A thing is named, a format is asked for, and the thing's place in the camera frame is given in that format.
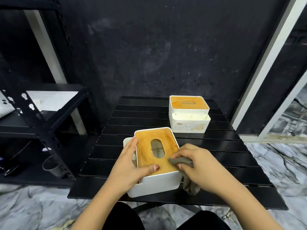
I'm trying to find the person's left hand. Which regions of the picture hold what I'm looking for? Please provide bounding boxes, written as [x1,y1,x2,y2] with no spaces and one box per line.
[104,137,161,197]

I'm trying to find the black table leg frame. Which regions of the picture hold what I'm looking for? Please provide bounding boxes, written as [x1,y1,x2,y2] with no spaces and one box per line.
[132,203,201,213]

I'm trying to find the black metal shelf rack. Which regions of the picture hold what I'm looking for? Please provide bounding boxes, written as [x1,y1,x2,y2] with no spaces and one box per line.
[0,0,93,187]

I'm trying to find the white board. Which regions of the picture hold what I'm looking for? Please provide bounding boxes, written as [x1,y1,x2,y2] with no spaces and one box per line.
[26,91,79,112]

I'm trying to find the white handheld controller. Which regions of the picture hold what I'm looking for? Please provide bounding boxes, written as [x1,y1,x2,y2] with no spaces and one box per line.
[0,92,15,119]

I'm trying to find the grey cleaning cloth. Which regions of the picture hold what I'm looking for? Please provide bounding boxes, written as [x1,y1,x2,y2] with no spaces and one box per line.
[168,157,201,196]

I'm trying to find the grey metal cup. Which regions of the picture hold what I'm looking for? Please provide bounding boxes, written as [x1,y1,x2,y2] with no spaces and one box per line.
[42,155,67,178]

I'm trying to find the white door frame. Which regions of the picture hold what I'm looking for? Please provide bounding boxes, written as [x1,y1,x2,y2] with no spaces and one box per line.
[231,0,307,143]

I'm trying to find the white frame post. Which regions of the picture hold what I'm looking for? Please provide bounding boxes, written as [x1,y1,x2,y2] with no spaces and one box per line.
[23,10,87,136]

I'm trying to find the person's right hand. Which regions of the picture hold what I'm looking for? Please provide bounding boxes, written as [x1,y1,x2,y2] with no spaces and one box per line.
[170,143,243,197]

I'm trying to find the person's black trousers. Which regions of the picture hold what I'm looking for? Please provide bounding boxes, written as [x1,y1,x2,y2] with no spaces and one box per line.
[102,202,232,230]

